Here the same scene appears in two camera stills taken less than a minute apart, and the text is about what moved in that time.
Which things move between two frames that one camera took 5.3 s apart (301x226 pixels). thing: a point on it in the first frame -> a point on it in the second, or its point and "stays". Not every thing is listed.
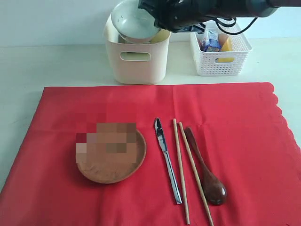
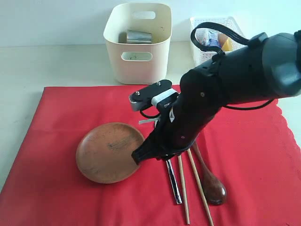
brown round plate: x=114 y=154 stays
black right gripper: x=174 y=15 -> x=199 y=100
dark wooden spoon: x=215 y=190 stays
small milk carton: x=212 y=40 stays
